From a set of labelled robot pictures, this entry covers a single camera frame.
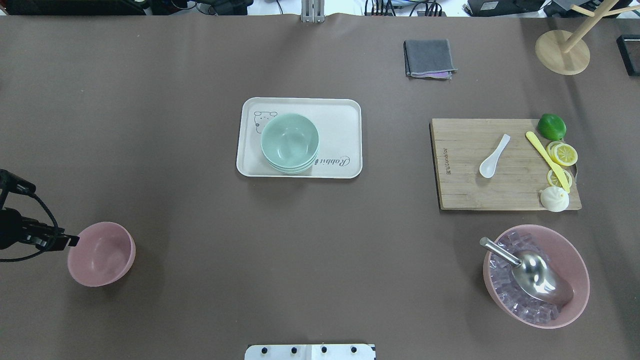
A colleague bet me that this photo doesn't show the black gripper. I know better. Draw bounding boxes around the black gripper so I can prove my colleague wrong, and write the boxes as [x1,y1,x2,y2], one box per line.
[0,208,80,252]

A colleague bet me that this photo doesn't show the small pink bowl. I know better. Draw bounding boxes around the small pink bowl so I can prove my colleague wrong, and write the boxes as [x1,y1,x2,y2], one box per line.
[67,221,137,287]

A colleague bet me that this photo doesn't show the white ceramic spoon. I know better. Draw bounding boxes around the white ceramic spoon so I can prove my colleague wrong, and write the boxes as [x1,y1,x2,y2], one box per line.
[478,133,511,179]

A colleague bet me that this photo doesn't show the green bowl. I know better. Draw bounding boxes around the green bowl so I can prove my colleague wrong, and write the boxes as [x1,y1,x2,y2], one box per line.
[260,112,320,169]
[262,149,319,174]
[269,156,317,174]

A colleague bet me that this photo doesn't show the top green bowl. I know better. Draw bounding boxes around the top green bowl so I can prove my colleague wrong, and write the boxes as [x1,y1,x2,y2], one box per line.
[260,112,320,169]

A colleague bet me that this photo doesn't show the large pink bowl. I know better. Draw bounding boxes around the large pink bowl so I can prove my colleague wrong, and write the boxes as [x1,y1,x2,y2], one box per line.
[482,224,591,330]

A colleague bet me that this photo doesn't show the white rabbit tray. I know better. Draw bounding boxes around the white rabbit tray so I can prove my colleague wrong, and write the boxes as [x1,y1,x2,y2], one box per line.
[236,96,363,179]

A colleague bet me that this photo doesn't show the folded grey cloth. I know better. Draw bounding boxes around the folded grey cloth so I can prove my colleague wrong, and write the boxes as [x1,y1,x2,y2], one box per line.
[403,39,458,80]

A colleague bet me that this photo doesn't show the metal ice scoop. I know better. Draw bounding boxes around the metal ice scoop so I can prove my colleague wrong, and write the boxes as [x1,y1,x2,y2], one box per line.
[479,237,574,306]

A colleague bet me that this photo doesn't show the black equipment top right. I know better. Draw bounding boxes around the black equipment top right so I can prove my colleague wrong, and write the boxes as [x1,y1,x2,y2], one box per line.
[462,0,550,18]

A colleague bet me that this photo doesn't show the clear ice cubes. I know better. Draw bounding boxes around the clear ice cubes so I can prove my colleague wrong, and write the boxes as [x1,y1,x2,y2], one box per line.
[489,230,563,325]

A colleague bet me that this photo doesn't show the lower lemon slice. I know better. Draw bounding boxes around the lower lemon slice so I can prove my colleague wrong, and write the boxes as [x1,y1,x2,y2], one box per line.
[546,169,574,188]

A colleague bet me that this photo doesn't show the lemon slice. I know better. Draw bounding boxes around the lemon slice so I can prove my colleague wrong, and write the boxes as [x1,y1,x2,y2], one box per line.
[546,140,578,167]
[546,169,574,188]

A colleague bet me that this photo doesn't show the white steamed bun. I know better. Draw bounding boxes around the white steamed bun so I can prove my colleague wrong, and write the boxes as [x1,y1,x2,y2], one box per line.
[539,186,570,213]

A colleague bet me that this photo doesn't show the yellow plastic knife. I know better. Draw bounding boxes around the yellow plastic knife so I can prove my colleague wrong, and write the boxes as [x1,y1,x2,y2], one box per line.
[525,131,570,193]

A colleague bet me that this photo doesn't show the green lime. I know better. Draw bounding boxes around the green lime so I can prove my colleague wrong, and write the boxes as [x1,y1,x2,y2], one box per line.
[536,112,567,141]

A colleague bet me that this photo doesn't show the upper lemon slice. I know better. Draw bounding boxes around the upper lemon slice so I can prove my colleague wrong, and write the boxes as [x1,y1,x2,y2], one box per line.
[546,140,578,167]

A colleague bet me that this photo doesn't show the wooden mug stand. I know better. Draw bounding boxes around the wooden mug stand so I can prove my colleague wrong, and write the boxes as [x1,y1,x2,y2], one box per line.
[534,0,640,76]

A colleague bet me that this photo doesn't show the black device right edge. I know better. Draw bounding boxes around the black device right edge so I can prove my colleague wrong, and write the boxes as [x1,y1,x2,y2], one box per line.
[616,34,640,76]

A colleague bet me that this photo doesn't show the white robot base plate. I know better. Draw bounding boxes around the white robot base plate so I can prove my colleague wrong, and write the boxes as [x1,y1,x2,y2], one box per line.
[244,343,377,360]

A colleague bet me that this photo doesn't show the grey aluminium post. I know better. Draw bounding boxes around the grey aluminium post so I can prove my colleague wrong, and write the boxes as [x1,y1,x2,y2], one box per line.
[301,0,325,24]

